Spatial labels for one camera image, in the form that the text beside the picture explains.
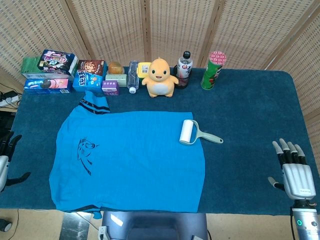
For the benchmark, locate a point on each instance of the purple box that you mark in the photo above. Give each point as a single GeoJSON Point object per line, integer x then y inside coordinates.
{"type": "Point", "coordinates": [110, 88]}

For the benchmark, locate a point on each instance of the black caster wheel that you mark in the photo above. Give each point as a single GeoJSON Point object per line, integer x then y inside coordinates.
{"type": "Point", "coordinates": [5, 225]}

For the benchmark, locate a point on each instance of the blue and pink cookie box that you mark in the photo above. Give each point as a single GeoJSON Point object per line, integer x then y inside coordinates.
{"type": "Point", "coordinates": [47, 86]}

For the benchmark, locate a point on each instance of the green snack box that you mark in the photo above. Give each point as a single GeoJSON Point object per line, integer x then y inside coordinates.
{"type": "Point", "coordinates": [30, 66]}

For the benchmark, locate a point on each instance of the black power adapter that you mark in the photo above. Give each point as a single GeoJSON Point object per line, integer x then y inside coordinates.
{"type": "Point", "coordinates": [10, 94]}

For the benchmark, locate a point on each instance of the clear plastic water bottle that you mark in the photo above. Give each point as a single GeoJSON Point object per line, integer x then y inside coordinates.
{"type": "Point", "coordinates": [132, 77]}

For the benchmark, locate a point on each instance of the black equipment box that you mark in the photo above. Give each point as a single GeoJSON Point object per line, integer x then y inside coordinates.
{"type": "Point", "coordinates": [6, 121]}

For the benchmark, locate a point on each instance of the black snack package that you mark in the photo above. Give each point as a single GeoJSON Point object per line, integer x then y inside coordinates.
{"type": "Point", "coordinates": [56, 61]}

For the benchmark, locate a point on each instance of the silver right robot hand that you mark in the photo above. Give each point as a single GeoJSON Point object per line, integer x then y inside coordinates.
{"type": "Point", "coordinates": [298, 180]}

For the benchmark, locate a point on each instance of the pale green box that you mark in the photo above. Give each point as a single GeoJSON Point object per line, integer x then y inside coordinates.
{"type": "Point", "coordinates": [116, 80]}

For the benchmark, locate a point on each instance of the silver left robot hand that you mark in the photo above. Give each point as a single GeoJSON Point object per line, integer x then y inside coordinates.
{"type": "Point", "coordinates": [3, 170]}

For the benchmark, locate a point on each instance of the orange plush dinosaur toy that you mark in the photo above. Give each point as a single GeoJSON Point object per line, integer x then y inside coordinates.
{"type": "Point", "coordinates": [160, 80]}

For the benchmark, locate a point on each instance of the green chips can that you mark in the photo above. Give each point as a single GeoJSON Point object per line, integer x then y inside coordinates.
{"type": "Point", "coordinates": [212, 75]}

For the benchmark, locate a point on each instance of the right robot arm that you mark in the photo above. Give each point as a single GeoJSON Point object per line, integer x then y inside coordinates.
{"type": "Point", "coordinates": [307, 222]}

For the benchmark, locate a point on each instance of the woven folding screen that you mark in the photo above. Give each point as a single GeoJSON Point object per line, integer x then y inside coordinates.
{"type": "Point", "coordinates": [175, 25]}

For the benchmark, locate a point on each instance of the white power strip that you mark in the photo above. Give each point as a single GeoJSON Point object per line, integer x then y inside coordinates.
{"type": "Point", "coordinates": [8, 101]}

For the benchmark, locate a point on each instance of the white red drink can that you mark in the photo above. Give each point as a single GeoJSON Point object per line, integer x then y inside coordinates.
{"type": "Point", "coordinates": [184, 65]}

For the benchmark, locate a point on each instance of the blue t-shirt with black print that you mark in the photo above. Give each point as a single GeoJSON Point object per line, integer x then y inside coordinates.
{"type": "Point", "coordinates": [125, 162]}

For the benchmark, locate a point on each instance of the green box with yellow lid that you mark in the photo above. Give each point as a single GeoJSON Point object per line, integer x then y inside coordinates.
{"type": "Point", "coordinates": [144, 70]}

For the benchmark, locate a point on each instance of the brown cookie box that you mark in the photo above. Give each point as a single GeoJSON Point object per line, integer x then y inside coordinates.
{"type": "Point", "coordinates": [91, 67]}

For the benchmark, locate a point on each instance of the orange jelly cup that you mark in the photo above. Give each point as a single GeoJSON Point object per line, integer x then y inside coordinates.
{"type": "Point", "coordinates": [115, 68]}

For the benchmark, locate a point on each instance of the pale green lint roller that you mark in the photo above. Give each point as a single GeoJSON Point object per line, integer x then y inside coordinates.
{"type": "Point", "coordinates": [188, 131]}

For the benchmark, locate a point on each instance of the shiny metal base plate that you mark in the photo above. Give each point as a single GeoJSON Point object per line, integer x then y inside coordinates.
{"type": "Point", "coordinates": [75, 227]}

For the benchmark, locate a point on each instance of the grey robot torso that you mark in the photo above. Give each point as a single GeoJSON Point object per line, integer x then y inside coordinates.
{"type": "Point", "coordinates": [155, 226]}

